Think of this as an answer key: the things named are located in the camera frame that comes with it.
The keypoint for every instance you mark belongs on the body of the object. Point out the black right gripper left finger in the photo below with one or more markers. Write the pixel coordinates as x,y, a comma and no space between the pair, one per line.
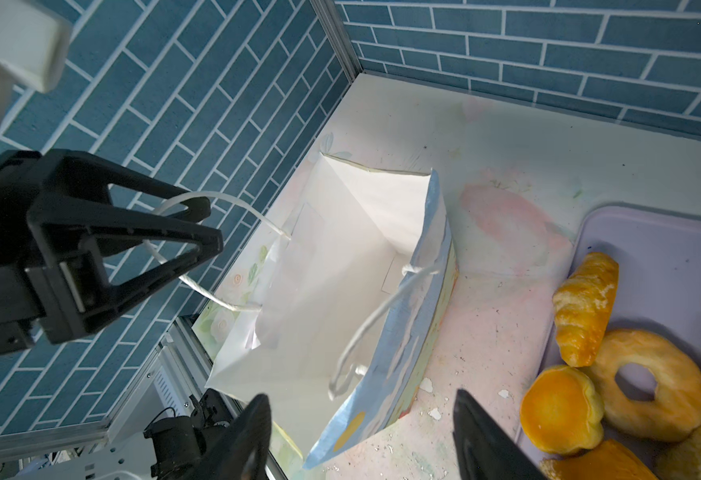
233,447

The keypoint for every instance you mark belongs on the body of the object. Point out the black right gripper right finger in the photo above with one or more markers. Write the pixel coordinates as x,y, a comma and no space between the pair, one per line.
483,450

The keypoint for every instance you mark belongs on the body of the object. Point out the lilac plastic tray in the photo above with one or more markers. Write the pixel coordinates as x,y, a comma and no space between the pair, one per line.
659,258

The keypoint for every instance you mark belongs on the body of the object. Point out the white paper gift bag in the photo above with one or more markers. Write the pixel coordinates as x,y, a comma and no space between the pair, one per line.
344,310

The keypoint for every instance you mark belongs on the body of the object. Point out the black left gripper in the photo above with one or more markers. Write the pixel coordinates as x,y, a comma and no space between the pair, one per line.
72,266

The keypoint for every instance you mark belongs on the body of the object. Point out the aluminium corner post left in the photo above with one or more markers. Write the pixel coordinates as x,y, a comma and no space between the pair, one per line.
329,18

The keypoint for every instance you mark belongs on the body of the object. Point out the golden croissant bread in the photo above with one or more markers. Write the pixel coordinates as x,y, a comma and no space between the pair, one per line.
582,308

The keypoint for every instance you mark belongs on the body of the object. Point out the round orange bun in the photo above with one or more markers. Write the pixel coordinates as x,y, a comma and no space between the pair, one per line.
561,413

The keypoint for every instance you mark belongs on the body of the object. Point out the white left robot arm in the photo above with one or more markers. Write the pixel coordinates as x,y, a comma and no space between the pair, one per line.
33,48

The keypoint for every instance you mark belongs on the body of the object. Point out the long brown pastry bread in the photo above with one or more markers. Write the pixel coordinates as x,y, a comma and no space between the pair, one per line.
610,460

